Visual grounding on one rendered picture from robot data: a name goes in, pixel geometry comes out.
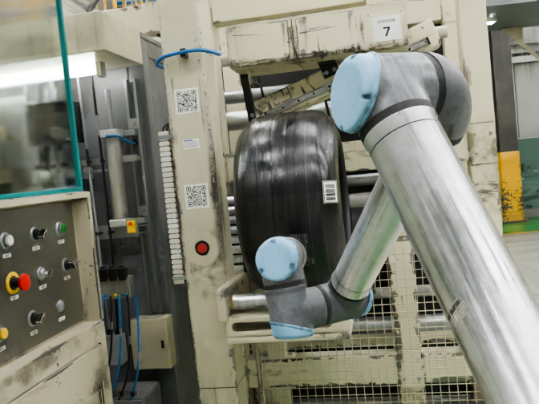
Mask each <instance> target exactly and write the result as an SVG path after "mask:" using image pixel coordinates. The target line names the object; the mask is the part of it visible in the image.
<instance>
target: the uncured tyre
mask: <svg viewBox="0 0 539 404"><path fill-rule="evenodd" d="M324 180H337V189H338V203H329V204H324V201H323V190H322V182H323V181H324ZM233 198H234V209H235V217H236V224H237V235H238V239H239V244H240V248H241V254H242V257H243V261H244V263H245V267H246V270H247V272H248V274H249V276H250V278H251V280H252V281H253V282H254V283H255V284H256V285H258V286H259V287H260V288H261V289H263V290H264V285H263V280H262V275H261V274H260V273H259V272H258V270H257V266H256V254H257V251H258V249H259V247H260V246H261V245H262V244H263V243H264V242H265V241H266V240H268V239H269V238H272V237H276V236H281V235H291V234H307V240H308V243H306V253H307V256H308V257H309V258H314V263H313V264H311V265H309V266H306V267H303V268H304V273H305V276H306V283H307V286H308V287H311V286H315V285H320V284H324V283H327V282H329V280H330V277H331V275H332V273H333V271H335V270H336V267H337V265H338V263H339V261H340V259H341V257H342V254H343V252H344V250H345V248H346V246H347V243H348V241H349V239H350V238H351V215H350V205H349V195H348V187H347V172H346V165H345V159H344V153H343V148H342V141H341V137H340V134H339V131H338V127H337V125H336V124H335V122H334V119H332V118H331V117H330V116H329V115H328V114H326V113H325V112H323V111H317V110H307V111H294V112H286V113H279V114H272V115H261V116H259V117H257V118H255V119H252V120H251V121H250V122H249V123H248V125H247V126H246V127H245V128H244V130H243V131H242V132H241V134H240V135H239V136H238V139H237V145H236V149H235V155H234V164H233ZM264 291H265V290H264Z"/></svg>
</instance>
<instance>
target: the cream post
mask: <svg viewBox="0 0 539 404"><path fill-rule="evenodd" d="M157 7H158V15H159V23H160V37H161V46H162V54H163V55H165V54H167V53H171V52H174V51H179V50H180V48H185V49H192V48H207V49H210V50H212V49H213V48H212V39H211V31H210V23H209V8H208V0H157ZM163 61H164V76H165V84H166V91H167V100H168V114H169V122H170V130H171V137H172V152H173V160H174V168H175V176H176V190H177V198H178V206H179V212H180V228H181V236H182V244H183V252H184V266H185V274H186V281H187V288H188V305H189V312H190V321H191V328H192V343H193V351H194V358H195V367H196V374H197V387H198V388H197V389H198V397H199V404H248V398H247V389H246V381H245V366H244V358H243V349H242V344H227V336H226V328H225V323H220V322H219V320H218V312H217V297H216V291H217V290H218V289H219V288H220V287H221V286H222V285H223V284H225V283H226V282H227V281H229V280H230V279H231V278H232V277H234V276H235V270H234V262H233V246H232V238H231V230H230V223H229V207H228V199H227V191H226V182H225V167H224V159H223V151H222V142H221V127H220V119H219V111H218V103H217V88H216V80H215V71H214V63H213V54H210V53H206V52H193V53H188V58H186V59H183V58H181V56H180V55H176V56H172V57H168V58H166V59H163ZM192 87H197V89H198V97H199V105H200V112H195V113H188V114H181V115H177V114H176V104H175V95H174V90H179V89H185V88H192ZM197 138H199V144H200V148H194V149H185V150H184V143H183V139H197ZM204 183H208V191H209V207H210V208H194V209H186V203H185V195H184V185H188V184H204ZM201 243H204V244H206V246H207V250H206V252H203V253H200V252H198V250H197V246H198V245H199V244H201Z"/></svg>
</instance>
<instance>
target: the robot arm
mask: <svg viewBox="0 0 539 404"><path fill-rule="evenodd" d="M330 106H331V112H332V115H333V119H334V122H335V124H336V125H337V127H338V128H339V129H340V130H341V131H344V132H347V133H349V134H353V133H356V132H357V133H358V135H359V138H360V139H361V141H362V143H363V146H364V148H365V149H366V151H367V152H369V154H370V156H371V158H372V161H373V163H374V165H375V167H376V169H377V171H378V174H379V178H378V179H377V181H376V183H375V186H374V187H373V190H372V192H371V194H370V196H369V198H368V200H367V203H366V205H365V207H364V209H363V212H362V214H361V216H360V217H359V220H358V222H357V224H356V226H355V229H354V231H353V232H352V235H351V238H350V239H349V241H348V243H347V245H346V248H345V250H344V252H343V254H342V257H341V259H340V261H339V263H338V265H337V267H336V270H335V271H333V273H332V275H331V277H330V280H329V282H328V283H325V284H321V285H315V286H311V287H308V286H307V283H306V276H305V273H304V268H303V267H306V266H309V265H311V264H313V263H314V258H309V257H308V256H307V253H306V243H308V240H307V234H291V235H281V236H276V237H272V238H269V239H268V240H266V241H265V242H264V243H263V244H262V245H261V246H260V247H259V249H258V251H257V254H256V266H257V270H258V272H259V273H260V274H261V275H262V280H263V285H264V290H265V299H266V304H267V309H268V313H269V324H270V326H271V329H272V334H273V336H274V337H275V338H277V339H280V340H290V339H299V338H305V337H312V336H314V332H315V330H314V329H316V328H319V327H323V326H324V325H330V324H334V323H337V322H340V321H346V320H350V319H351V320H353V319H357V318H359V317H361V316H364V315H366V314H367V313H368V312H369V311H370V309H371V306H372V301H373V294H372V291H371V286H372V285H373V283H374V281H375V279H376V277H377V276H378V274H379V272H380V270H381V268H382V267H383V264H384V263H385V261H386V259H387V257H388V255H389V253H390V252H391V250H392V248H393V246H394V244H395V242H396V241H397V239H398V237H399V234H400V233H401V232H402V230H403V228H404V230H405V232H406V234H407V236H408V238H409V241H410V242H411V245H412V247H413V249H414V250H415V254H416V256H417V257H418V259H419V262H420V264H421V266H422V268H423V270H424V272H425V275H426V277H427V279H428V281H429V283H430V285H431V287H432V290H433V292H434V294H435V295H436V299H437V301H438V302H439V304H440V307H441V309H442V311H443V313H444V316H445V317H446V320H447V322H448V324H449V326H450V328H451V330H452V333H453V335H454V337H455V339H456V341H457V344H458V346H459V347H460V350H461V352H462V354H463V356H464V359H465V361H466V362H467V364H468V368H469V369H470V371H471V373H472V376H473V378H474V380H475V382H476V384H477V386H478V389H479V391H480V393H481V395H482V397H483V399H484V402H485V404H539V305H538V303H537V301H536V300H535V298H534V296H533V294H532V292H531V290H530V289H529V287H528V285H527V283H526V281H525V279H524V278H523V276H522V274H521V271H520V269H519V268H518V267H517V264H516V262H515V260H514V259H513V257H512V255H511V253H510V251H509V249H508V248H507V246H506V244H505V242H504V240H503V238H502V237H501V235H500V233H499V231H498V229H497V227H496V225H495V224H494V222H493V220H492V217H491V216H490V215H489V213H488V210H487V208H486V207H485V205H484V203H483V201H482V199H481V198H480V195H479V194H478V192H477V190H476V188H475V186H474V184H473V183H472V181H471V179H470V177H469V175H468V173H467V172H466V170H465V168H464V165H463V164H462V163H461V161H460V158H459V156H458V155H457V153H456V151H455V149H454V147H455V146H457V145H458V144H459V143H460V141H461V140H462V139H463V137H464V134H465V133H466V131H467V129H468V125H469V123H470V120H471V115H472V97H471V94H470V90H469V87H468V83H467V81H466V79H465V77H464V75H463V74H462V72H461V71H460V69H459V68H458V67H457V66H456V65H455V64H454V63H453V62H452V61H451V60H449V59H447V58H445V57H444V56H443V55H439V54H437V53H432V52H426V51H421V52H403V53H376V52H374V51H371V52H368V53H366V54H356V55H351V56H349V57H348V58H346V59H345V60H344V61H343V62H342V64H341V65H340V66H339V68H338V70H337V71H336V74H335V76H334V80H333V83H332V88H331V94H330Z"/></svg>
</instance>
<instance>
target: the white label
mask: <svg viewBox="0 0 539 404"><path fill-rule="evenodd" d="M322 190H323V201H324V204H329V203H338V189H337V180H324V181H323V182H322Z"/></svg>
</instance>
